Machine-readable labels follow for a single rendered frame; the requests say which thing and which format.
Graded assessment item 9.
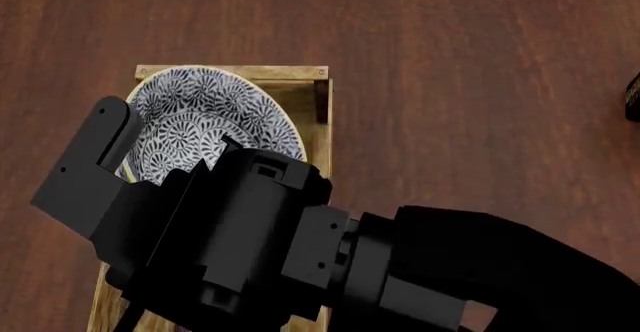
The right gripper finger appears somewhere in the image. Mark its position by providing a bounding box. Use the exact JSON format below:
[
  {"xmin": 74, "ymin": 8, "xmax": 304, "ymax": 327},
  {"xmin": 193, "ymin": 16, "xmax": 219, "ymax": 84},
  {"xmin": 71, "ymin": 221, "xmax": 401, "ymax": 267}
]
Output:
[
  {"xmin": 29, "ymin": 95, "xmax": 145, "ymax": 242},
  {"xmin": 218, "ymin": 132, "xmax": 245, "ymax": 155}
]

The blue white patterned ceramic bowl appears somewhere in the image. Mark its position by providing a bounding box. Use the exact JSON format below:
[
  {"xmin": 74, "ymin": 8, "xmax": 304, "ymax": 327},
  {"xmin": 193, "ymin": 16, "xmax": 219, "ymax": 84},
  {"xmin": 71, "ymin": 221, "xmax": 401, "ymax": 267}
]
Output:
[{"xmin": 115, "ymin": 65, "xmax": 307, "ymax": 189}]

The wooden tray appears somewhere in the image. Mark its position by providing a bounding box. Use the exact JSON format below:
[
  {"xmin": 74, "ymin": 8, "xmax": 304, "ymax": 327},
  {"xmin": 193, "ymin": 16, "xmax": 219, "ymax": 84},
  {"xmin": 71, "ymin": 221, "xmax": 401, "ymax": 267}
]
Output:
[{"xmin": 87, "ymin": 64, "xmax": 334, "ymax": 332}]

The small dark object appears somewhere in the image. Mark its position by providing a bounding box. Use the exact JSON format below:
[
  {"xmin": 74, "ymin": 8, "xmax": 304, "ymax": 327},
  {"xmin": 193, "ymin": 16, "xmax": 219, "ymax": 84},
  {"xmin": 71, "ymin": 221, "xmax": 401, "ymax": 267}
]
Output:
[{"xmin": 623, "ymin": 70, "xmax": 640, "ymax": 124}]

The black cable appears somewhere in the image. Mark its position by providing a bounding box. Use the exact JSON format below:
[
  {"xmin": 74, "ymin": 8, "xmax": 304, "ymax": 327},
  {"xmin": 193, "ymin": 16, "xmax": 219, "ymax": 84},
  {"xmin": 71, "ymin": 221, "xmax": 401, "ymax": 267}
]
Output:
[{"xmin": 116, "ymin": 296, "xmax": 147, "ymax": 332}]

